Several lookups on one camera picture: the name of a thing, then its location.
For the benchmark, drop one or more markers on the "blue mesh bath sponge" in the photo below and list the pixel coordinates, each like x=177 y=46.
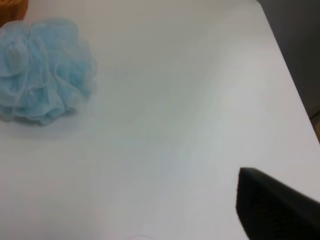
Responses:
x=46 y=70

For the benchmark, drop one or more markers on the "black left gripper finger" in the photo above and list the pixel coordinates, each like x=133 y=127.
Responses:
x=270 y=210

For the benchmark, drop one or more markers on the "orange wicker basket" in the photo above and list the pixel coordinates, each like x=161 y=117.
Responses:
x=12 y=10

